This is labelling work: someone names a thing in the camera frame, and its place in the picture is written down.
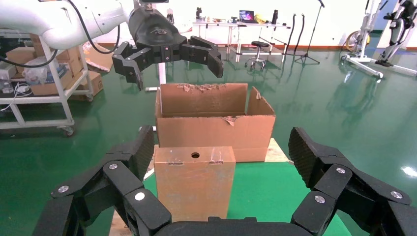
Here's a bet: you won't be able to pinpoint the large open cardboard carton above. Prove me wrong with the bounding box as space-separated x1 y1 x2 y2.
154 82 277 164

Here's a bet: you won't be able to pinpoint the white robot support stand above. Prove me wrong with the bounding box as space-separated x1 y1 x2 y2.
340 0 385 79

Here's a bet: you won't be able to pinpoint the clear plastic bag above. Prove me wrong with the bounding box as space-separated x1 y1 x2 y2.
23 57 67 86

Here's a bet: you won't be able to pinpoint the black round stool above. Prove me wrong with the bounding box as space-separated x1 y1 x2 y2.
244 40 270 71

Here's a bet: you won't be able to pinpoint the small white box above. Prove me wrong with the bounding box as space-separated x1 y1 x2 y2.
0 63 17 81

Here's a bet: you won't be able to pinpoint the white shelf cart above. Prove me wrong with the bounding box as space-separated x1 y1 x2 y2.
0 29 95 138

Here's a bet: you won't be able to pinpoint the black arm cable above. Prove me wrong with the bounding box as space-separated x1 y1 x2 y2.
0 49 60 69
66 0 121 55

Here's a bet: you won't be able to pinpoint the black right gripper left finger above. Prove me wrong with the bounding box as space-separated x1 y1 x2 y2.
32 125 172 236

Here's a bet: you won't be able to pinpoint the open laptop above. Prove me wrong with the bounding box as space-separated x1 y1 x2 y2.
238 9 258 24

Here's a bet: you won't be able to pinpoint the flattened cardboard sheet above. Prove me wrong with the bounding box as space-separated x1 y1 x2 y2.
83 42 115 73

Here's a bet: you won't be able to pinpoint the white cable bundle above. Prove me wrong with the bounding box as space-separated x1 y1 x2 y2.
0 83 33 112

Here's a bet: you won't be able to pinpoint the white metal post stand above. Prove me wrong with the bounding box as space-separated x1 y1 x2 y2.
145 61 167 92

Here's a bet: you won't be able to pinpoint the black microphone stand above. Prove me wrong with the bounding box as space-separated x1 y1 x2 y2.
295 0 326 65

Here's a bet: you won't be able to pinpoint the cardboard box on cart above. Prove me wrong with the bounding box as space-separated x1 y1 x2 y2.
4 47 36 74

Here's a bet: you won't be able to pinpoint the cardboard box with print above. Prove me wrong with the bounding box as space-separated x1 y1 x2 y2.
70 71 104 102

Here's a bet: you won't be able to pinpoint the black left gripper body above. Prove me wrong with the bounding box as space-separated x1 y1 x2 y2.
128 6 189 63

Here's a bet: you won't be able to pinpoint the green felt mat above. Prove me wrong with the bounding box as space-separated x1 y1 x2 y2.
132 162 353 236

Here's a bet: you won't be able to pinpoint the yellow wheel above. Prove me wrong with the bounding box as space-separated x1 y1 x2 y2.
345 30 371 53

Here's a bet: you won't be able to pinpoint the stacked cardboard boxes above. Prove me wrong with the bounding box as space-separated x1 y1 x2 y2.
29 34 84 77

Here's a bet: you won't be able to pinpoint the wide low cardboard box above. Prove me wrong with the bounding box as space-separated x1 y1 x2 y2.
30 70 74 96

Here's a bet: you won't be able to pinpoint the black curved pole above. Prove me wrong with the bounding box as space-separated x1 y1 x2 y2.
293 13 306 56
285 13 297 56

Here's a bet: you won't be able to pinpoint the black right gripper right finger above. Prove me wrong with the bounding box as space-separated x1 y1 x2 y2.
288 127 417 236

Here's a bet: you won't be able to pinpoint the long white table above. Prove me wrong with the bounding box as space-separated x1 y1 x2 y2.
192 21 291 62

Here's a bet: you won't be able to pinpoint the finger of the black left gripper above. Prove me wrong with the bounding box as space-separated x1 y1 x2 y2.
180 35 225 79
112 41 154 91

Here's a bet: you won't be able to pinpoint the small brown cardboard box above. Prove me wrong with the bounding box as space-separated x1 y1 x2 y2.
153 146 237 223

